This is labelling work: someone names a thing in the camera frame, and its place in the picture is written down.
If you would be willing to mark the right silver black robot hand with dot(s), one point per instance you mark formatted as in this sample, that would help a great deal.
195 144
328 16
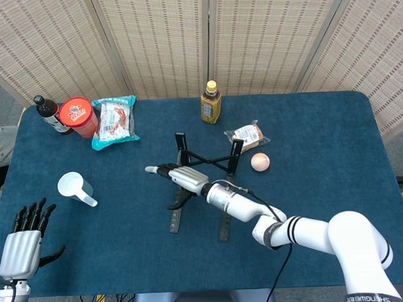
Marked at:
187 179

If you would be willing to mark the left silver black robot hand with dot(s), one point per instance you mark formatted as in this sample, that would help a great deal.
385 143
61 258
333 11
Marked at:
21 253

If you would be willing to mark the black folding laptop stand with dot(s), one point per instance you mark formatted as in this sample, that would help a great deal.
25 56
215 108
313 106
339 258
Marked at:
181 141

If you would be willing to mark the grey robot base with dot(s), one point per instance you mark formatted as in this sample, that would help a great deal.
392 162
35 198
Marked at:
203 301

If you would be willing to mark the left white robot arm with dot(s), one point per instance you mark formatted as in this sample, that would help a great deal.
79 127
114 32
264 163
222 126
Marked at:
8 298

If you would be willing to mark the pink ball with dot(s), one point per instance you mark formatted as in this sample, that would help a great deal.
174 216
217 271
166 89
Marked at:
260 162

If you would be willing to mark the yellow tea bottle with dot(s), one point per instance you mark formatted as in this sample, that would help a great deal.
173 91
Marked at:
210 107

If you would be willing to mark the plastic wrapped sandwich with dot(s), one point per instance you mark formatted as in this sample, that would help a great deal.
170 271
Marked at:
250 134

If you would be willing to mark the blue table mat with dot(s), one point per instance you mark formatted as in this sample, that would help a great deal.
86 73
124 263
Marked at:
108 243

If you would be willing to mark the teal snack bag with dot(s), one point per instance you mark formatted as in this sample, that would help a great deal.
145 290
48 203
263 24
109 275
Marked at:
114 124

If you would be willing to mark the grey fabric bundle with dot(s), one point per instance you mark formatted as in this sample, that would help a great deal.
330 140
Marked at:
2 144

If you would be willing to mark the orange instant noodle cup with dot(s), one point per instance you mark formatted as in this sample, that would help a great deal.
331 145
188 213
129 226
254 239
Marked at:
77 112

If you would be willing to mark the woven folding screen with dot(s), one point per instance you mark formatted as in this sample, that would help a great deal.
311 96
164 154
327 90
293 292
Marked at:
158 43

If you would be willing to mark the dark sauce bottle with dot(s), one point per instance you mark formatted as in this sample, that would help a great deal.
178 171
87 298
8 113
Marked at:
49 111

